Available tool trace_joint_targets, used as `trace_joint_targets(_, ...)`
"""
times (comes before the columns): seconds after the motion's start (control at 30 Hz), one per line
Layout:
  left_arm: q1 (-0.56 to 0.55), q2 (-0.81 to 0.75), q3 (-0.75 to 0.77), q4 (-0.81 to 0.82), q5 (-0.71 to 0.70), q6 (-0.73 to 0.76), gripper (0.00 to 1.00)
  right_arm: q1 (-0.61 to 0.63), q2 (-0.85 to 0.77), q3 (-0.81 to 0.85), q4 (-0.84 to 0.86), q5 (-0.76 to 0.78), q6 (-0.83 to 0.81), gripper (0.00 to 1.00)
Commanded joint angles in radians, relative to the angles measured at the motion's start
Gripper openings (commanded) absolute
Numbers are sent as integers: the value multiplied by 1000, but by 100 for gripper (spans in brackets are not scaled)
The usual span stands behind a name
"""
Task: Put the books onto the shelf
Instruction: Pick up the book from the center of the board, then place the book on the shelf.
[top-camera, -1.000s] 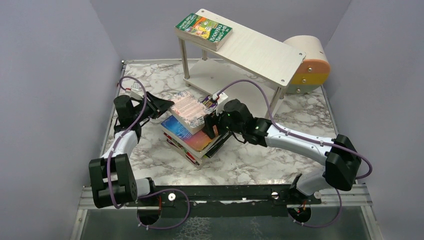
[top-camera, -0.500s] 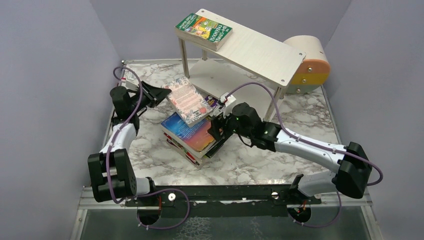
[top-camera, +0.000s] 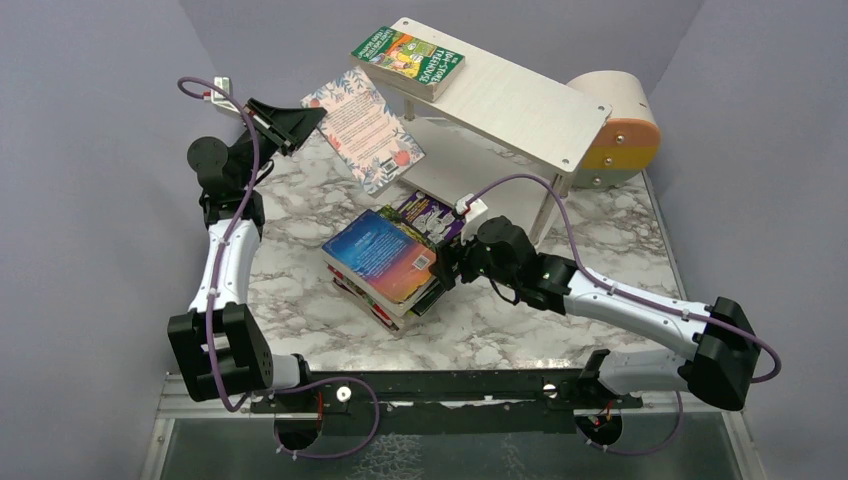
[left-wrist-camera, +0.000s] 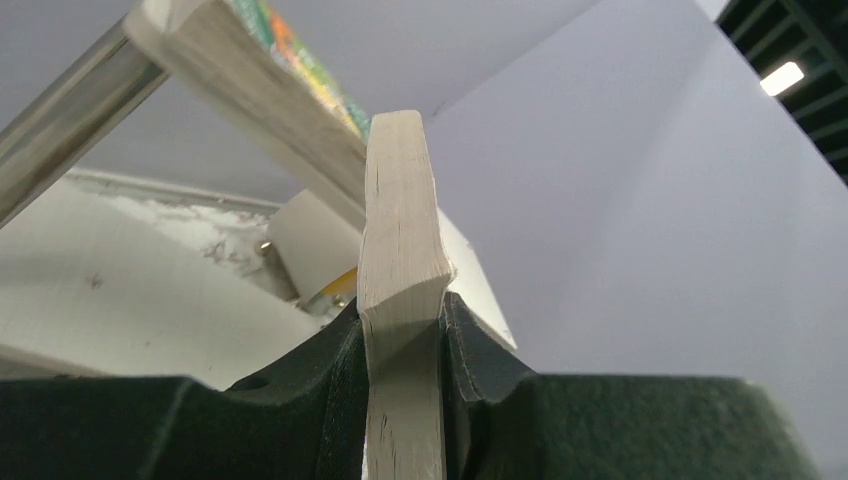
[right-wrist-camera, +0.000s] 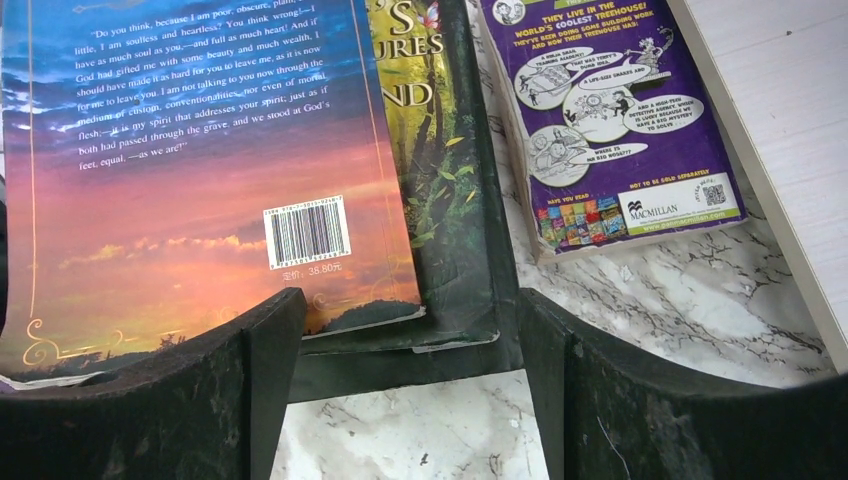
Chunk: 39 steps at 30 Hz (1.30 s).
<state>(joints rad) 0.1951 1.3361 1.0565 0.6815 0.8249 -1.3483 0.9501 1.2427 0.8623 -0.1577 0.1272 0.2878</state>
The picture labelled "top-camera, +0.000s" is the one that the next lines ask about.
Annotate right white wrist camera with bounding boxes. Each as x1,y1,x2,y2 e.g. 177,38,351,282
454,194,488,245

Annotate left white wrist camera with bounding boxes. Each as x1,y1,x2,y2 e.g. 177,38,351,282
202,76,234,110

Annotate round wooden drawer box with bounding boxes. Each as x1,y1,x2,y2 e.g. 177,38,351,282
567,70,662,188

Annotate purple cartoon book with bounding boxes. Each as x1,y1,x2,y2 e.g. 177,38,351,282
397,190,464,244

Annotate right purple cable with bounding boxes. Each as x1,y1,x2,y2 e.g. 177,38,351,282
463,173,783,458

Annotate dark green forest book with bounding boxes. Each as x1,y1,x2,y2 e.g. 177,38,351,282
378,205,444,314

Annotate green 104-storey treehouse book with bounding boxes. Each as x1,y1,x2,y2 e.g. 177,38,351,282
350,26,466,103

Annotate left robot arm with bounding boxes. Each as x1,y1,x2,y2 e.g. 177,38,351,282
167,99,326,401

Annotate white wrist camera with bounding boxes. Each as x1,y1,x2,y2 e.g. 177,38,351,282
202,76,234,110
454,194,488,245

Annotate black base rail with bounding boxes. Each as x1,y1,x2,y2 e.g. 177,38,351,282
250,368,642,437

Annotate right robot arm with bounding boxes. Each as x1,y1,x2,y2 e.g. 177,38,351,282
429,216,762,411

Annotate white two-tier shelf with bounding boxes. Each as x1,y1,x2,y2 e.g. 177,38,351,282
384,18,611,244

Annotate red bottom books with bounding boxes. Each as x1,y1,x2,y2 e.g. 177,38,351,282
325,262,429,335

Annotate blue orange sunset book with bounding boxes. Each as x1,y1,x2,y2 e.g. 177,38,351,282
322,210,436,316

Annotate pink floral book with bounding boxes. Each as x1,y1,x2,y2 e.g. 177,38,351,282
300,66,425,197

